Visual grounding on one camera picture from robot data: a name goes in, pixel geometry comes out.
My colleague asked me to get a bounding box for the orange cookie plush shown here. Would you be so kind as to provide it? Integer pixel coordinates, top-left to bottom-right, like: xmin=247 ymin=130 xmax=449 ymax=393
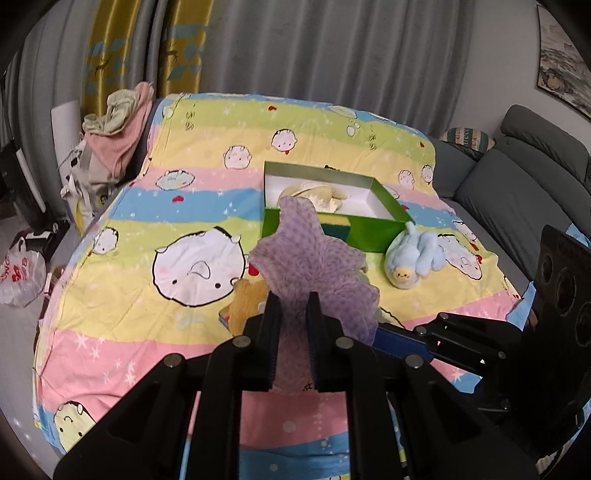
xmin=228 ymin=279 xmax=269 ymax=336

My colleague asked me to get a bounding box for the light blue plush toy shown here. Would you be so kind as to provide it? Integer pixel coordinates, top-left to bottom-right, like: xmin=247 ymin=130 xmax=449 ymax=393
xmin=384 ymin=221 xmax=446 ymax=290

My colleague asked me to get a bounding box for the purple fluffy cloth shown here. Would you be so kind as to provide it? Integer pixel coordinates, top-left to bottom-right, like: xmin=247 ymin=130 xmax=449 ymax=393
xmin=249 ymin=197 xmax=380 ymax=393

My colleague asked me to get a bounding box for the green cardboard box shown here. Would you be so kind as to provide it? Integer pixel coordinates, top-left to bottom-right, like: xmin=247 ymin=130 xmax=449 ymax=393
xmin=262 ymin=162 xmax=412 ymax=253

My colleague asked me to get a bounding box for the yellow green sponge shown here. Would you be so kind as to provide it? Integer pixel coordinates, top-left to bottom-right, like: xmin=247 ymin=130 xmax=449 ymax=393
xmin=318 ymin=213 xmax=352 ymax=242

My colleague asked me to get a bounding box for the blue orange tissue pack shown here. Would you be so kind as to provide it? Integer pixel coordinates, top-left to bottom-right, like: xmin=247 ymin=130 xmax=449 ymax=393
xmin=218 ymin=305 xmax=229 ymax=329

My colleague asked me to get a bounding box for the colourful cartoon bed sheet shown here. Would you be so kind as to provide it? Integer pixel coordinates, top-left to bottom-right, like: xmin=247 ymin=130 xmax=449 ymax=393
xmin=33 ymin=94 xmax=520 ymax=453

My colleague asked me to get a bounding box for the cream plush in box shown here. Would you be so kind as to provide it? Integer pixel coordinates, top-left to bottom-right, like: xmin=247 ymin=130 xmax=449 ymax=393
xmin=279 ymin=182 xmax=349 ymax=213

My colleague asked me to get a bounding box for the grey sofa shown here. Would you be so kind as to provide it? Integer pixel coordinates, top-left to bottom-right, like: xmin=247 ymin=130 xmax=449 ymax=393
xmin=433 ymin=105 xmax=590 ymax=292

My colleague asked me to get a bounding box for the patterned cushion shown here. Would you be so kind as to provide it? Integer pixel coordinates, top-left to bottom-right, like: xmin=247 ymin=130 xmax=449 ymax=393
xmin=440 ymin=127 xmax=496 ymax=161

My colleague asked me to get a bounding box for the white red plastic bag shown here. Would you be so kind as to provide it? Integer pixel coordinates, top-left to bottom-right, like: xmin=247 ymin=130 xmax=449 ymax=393
xmin=0 ymin=238 xmax=47 ymax=307

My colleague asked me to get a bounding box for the pile of clothes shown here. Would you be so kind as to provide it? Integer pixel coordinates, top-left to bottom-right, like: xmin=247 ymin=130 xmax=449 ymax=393
xmin=60 ymin=81 xmax=154 ymax=223

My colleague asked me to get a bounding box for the grey curtain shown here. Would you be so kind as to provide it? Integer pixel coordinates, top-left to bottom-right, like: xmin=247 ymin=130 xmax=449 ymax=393
xmin=1 ymin=1 xmax=475 ymax=223

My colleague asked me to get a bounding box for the white board by curtain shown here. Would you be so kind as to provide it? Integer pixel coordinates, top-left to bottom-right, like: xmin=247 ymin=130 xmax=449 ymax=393
xmin=50 ymin=99 xmax=82 ymax=182

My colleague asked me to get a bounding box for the framed landscape painting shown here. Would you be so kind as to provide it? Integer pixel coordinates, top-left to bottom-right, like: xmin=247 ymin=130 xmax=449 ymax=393
xmin=537 ymin=4 xmax=590 ymax=119

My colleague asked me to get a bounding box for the yellow patterned curtain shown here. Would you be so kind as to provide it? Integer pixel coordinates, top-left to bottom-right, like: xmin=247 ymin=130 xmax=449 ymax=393
xmin=81 ymin=0 xmax=214 ymax=115

